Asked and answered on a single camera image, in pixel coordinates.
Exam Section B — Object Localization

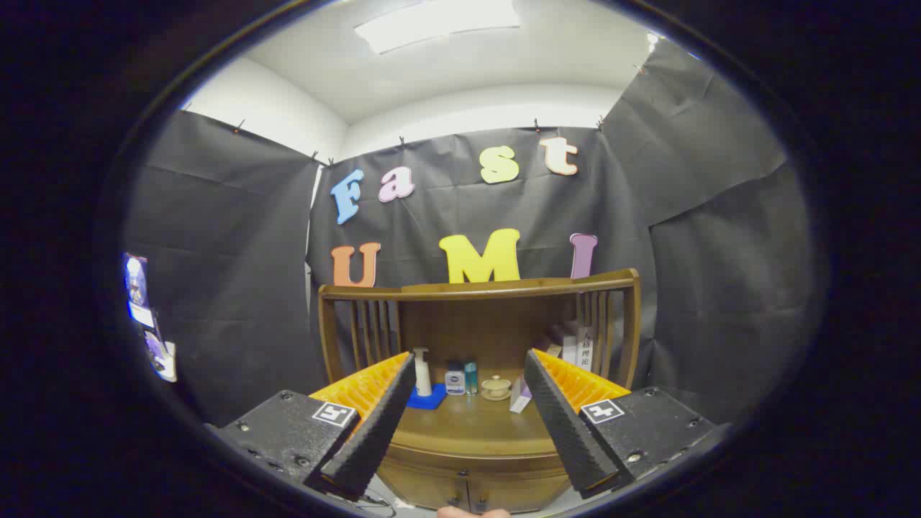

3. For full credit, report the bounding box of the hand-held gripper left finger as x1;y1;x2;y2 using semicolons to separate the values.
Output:
205;351;418;502

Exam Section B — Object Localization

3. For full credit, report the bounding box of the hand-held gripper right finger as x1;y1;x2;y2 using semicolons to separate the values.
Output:
523;348;731;499

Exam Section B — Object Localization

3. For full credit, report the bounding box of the wooden drawer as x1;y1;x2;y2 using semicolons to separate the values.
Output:
381;442;571;481

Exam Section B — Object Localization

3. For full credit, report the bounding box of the wooden countertop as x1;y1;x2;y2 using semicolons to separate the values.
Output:
392;388;562;458

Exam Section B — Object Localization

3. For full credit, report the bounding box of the wooden cabinet with slatted shelf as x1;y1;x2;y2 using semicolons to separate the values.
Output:
318;268;643;515

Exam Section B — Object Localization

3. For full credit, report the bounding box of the white shelf with items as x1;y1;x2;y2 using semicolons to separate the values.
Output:
122;252;177;382

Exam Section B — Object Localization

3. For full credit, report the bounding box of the purple book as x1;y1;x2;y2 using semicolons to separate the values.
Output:
509;344;563;414

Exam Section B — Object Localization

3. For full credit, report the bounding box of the blue folded cloth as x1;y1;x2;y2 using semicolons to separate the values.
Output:
405;383;448;411

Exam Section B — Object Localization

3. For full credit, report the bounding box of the white pump bottle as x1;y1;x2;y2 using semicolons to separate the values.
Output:
413;347;433;397

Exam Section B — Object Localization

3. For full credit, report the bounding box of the ceiling light panel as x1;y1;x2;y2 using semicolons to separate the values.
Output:
353;0;521;55

